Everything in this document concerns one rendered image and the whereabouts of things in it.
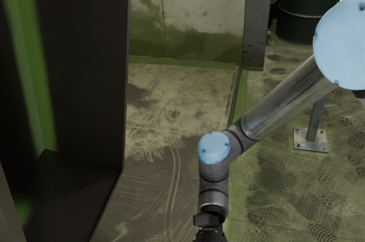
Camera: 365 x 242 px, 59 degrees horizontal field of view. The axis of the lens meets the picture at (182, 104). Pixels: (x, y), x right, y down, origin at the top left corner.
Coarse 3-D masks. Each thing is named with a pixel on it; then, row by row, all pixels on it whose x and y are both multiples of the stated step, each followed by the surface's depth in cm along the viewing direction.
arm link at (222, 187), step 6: (204, 180) 96; (228, 180) 98; (204, 186) 96; (210, 186) 95; (216, 186) 95; (222, 186) 95; (228, 186) 99; (204, 192) 94; (222, 192) 94; (228, 192) 97; (228, 198) 95
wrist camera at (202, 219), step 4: (196, 216) 80; (200, 216) 80; (204, 216) 79; (208, 216) 79; (212, 216) 82; (216, 216) 86; (196, 220) 80; (200, 220) 79; (204, 220) 79; (208, 220) 79; (212, 220) 81; (216, 220) 85; (196, 224) 79; (200, 224) 79; (204, 224) 79; (208, 224) 79; (212, 224) 81; (216, 224) 84
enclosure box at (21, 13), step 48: (0, 0) 89; (48, 0) 94; (96, 0) 91; (0, 48) 94; (48, 48) 105; (96, 48) 101; (0, 96) 99; (48, 96) 118; (96, 96) 113; (0, 144) 105; (48, 144) 135; (96, 144) 128; (0, 192) 48; (48, 192) 121; (96, 192) 124; (0, 240) 57; (48, 240) 107
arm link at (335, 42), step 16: (352, 0) 41; (336, 16) 42; (352, 16) 40; (320, 32) 45; (336, 32) 43; (352, 32) 41; (320, 48) 45; (336, 48) 44; (352, 48) 42; (320, 64) 46; (336, 64) 44; (352, 64) 42; (336, 80) 46; (352, 80) 43
